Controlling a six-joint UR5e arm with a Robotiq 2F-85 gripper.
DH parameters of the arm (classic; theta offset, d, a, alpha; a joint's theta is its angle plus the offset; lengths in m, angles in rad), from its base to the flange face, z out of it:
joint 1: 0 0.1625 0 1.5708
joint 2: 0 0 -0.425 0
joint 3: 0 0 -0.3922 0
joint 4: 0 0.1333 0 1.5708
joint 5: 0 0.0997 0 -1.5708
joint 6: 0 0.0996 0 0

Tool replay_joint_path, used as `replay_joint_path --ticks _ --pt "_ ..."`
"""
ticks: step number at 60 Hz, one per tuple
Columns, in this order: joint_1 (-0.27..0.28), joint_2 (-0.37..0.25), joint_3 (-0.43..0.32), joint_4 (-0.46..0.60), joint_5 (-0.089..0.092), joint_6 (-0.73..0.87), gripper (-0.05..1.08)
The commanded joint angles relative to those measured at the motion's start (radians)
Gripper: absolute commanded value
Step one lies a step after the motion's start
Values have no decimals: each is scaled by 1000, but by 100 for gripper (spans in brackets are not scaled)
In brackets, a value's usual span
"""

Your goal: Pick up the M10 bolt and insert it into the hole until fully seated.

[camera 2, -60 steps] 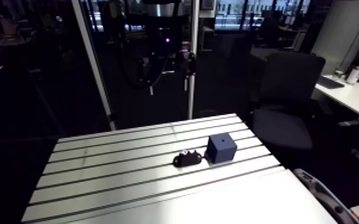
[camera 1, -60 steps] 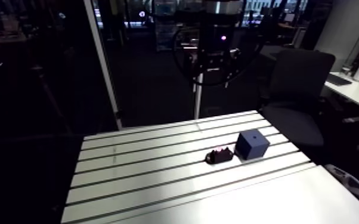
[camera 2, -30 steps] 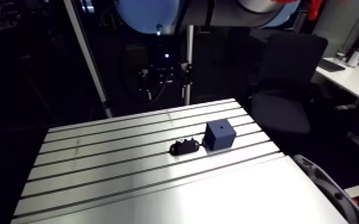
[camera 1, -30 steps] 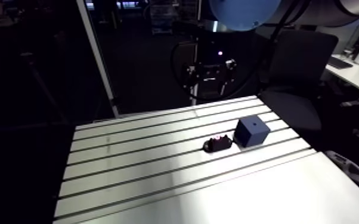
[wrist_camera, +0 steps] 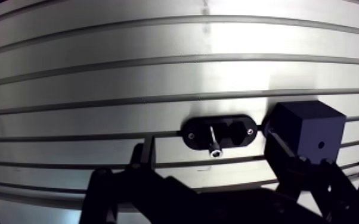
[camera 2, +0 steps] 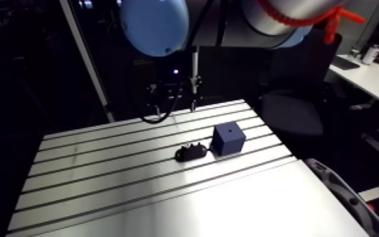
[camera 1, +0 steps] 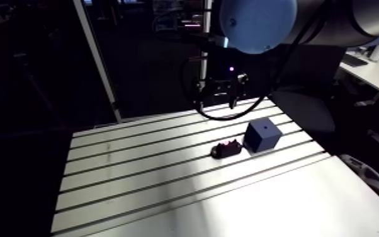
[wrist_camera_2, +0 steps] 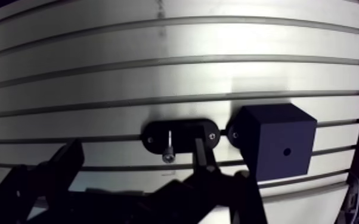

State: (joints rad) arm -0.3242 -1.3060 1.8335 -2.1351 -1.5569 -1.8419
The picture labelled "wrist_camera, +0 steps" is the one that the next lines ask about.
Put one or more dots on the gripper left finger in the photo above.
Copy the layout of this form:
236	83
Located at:
142	187

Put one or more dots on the dark blue-grey block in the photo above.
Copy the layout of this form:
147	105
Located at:
308	128

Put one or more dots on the steel bolt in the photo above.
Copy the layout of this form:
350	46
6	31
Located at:
214	147

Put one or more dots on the black oval holder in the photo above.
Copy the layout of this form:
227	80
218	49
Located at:
219	131

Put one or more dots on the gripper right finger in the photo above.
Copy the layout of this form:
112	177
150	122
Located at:
295	175

